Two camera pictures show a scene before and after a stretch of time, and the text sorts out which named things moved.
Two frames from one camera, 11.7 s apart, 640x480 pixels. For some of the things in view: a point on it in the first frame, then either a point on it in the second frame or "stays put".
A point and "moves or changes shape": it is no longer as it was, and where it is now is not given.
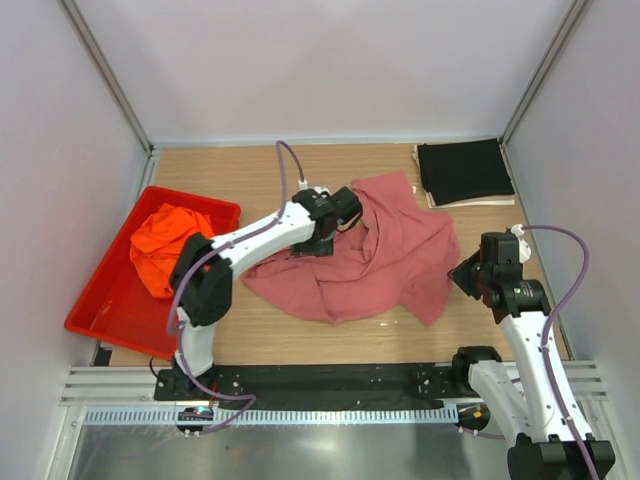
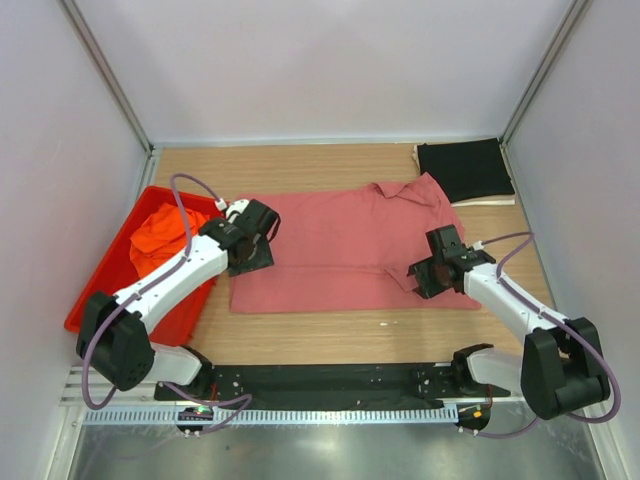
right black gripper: x=463 y=275 -> x=426 y=279
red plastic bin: x=118 y=302 stays put
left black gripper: x=311 y=248 -> x=255 y=258
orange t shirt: x=158 y=239 stays put
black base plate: x=334 y=384 stays put
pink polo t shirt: x=397 y=249 moves or changes shape
